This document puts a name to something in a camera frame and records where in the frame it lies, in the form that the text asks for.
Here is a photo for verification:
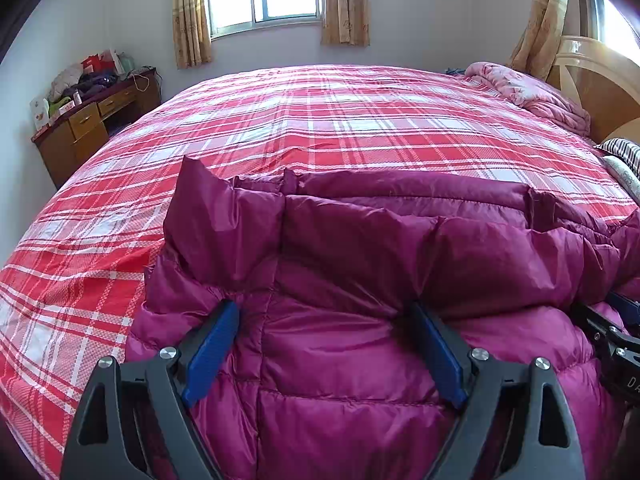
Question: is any red white plaid bedspread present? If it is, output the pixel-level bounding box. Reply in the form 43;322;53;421
1;65;639;479

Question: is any striped pillow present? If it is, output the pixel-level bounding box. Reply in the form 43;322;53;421
597;138;640;177

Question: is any right beige curtain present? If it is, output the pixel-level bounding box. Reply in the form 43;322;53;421
321;0;370;47

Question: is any white floral pillow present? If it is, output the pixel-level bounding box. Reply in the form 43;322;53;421
602;155;640;205

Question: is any wooden bed headboard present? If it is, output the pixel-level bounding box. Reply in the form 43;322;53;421
547;36;640;143

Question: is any magenta puffer down jacket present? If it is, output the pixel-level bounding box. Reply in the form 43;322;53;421
126;159;639;479

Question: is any pink floral blanket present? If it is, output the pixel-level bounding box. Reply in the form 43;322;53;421
465;62;591;136

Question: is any side window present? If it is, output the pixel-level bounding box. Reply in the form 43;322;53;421
578;0;639;64

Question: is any clutter pile on desk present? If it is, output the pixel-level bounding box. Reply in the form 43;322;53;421
29;49;152;133

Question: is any left beige curtain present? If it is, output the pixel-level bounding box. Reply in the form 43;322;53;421
172;0;213;70

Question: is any brown wooden desk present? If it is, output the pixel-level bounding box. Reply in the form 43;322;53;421
32;66;162;188

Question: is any side beige curtain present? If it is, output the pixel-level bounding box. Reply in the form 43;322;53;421
509;0;568;81

